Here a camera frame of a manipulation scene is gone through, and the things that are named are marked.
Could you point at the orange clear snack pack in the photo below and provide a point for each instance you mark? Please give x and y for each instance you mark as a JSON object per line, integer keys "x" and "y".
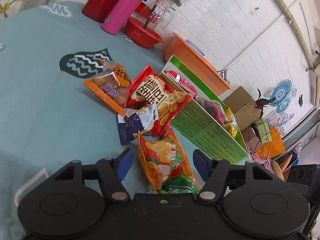
{"x": 112, "y": 85}

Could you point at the steel bowl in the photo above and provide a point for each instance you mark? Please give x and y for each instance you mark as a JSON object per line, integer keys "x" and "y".
{"x": 223, "y": 73}

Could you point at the green pea snack bag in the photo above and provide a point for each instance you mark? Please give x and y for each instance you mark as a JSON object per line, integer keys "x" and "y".
{"x": 180, "y": 185}

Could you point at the red peanut snack bag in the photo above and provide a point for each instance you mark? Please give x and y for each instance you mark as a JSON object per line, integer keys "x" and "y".
{"x": 149, "y": 87}

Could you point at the clear red-edged dates bag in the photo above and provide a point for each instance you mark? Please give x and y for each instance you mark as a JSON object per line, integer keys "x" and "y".
{"x": 215, "y": 109}

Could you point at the blue lidded bowl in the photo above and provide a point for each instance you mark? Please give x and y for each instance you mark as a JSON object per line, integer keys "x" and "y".
{"x": 195, "y": 47}

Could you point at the orange green snack bag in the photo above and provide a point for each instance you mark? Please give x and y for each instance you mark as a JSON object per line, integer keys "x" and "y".
{"x": 163, "y": 159}

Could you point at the dark red plant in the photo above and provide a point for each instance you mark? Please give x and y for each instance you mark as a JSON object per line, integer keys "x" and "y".
{"x": 261, "y": 103}

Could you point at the green cardboard box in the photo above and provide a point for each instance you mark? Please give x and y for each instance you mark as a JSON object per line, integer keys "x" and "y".
{"x": 197, "y": 125}

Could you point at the orange plastic basin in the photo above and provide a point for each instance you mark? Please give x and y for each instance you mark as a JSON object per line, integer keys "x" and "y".
{"x": 197, "y": 64}

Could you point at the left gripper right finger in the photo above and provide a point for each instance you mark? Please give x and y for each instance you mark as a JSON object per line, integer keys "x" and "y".
{"x": 214, "y": 173}

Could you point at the pink thermos bottle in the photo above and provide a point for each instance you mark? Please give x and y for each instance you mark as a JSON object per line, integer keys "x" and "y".
{"x": 119, "y": 15}

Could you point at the red plastic basket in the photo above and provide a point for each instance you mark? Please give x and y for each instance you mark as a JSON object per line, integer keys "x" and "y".
{"x": 145, "y": 38}

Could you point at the yellow chips bag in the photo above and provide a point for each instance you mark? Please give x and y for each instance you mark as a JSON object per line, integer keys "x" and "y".
{"x": 230, "y": 123}

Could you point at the dark blue white snack pack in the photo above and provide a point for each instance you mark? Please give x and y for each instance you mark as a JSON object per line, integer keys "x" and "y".
{"x": 136, "y": 121}

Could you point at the glass pitcher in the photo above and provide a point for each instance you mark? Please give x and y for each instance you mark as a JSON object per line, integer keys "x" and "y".
{"x": 158, "y": 14}

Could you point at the blue round wall decoration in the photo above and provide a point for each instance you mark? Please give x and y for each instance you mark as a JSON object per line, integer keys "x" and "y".
{"x": 280, "y": 92}

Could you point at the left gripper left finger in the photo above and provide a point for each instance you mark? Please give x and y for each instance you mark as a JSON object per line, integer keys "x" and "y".
{"x": 111, "y": 172}

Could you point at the red checkered snack pack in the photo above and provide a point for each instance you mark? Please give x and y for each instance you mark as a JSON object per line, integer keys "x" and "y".
{"x": 181, "y": 82}

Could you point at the brown cardboard box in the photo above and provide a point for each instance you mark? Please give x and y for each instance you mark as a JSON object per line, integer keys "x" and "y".
{"x": 243, "y": 107}

